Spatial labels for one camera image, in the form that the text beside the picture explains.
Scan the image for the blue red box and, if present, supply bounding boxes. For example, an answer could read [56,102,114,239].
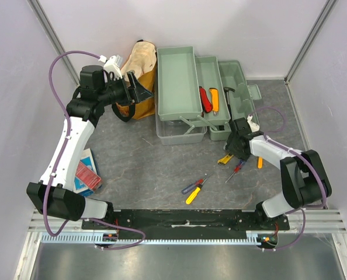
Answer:
[73,148,103,197]

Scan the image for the yellow handled screwdriver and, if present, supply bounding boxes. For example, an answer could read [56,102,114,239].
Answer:
[185,187,202,205]

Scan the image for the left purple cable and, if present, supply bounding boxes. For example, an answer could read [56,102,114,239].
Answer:
[41,51,147,251]

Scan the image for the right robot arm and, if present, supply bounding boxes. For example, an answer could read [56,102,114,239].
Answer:
[225,115,332,230]

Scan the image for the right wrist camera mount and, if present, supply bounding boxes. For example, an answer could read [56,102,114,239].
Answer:
[247,115,260,132]

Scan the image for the blue handled small screwdriver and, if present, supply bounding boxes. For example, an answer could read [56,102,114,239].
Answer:
[225,160,245,184]

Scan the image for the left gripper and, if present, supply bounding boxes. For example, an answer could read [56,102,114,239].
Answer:
[98,71,153,107]

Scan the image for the orange utility knife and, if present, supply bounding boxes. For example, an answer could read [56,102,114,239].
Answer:
[209,87,220,116]

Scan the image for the yellow utility knife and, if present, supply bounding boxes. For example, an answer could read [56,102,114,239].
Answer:
[217,154,234,166]

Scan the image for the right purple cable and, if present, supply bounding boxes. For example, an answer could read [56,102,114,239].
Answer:
[249,106,329,252]

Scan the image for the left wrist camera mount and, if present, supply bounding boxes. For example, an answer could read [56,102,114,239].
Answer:
[98,54,123,79]

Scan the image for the orange handled chisel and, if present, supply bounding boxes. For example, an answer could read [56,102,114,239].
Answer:
[257,157,263,169]

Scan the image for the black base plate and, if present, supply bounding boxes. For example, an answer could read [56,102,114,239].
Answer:
[81,208,291,233]

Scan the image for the orange tote bag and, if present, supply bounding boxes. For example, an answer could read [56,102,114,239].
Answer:
[112,40,157,123]

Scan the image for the red handled pliers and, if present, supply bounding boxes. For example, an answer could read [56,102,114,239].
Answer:
[199,86,213,113]

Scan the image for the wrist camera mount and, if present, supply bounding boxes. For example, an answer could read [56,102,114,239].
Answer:
[247,115,260,132]
[98,54,123,79]

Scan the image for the blue cable duct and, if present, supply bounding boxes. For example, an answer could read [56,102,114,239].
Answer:
[40,232,261,245]

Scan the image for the black hammer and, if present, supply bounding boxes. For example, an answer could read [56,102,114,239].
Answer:
[223,86,236,131]

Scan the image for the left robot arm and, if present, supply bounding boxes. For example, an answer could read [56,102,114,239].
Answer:
[26,65,152,229]

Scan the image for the green toolbox with clear lid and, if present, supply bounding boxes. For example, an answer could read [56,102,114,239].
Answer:
[155,47,262,146]

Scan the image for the purple cable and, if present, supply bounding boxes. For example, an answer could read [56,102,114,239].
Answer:
[41,51,147,251]
[249,106,329,252]

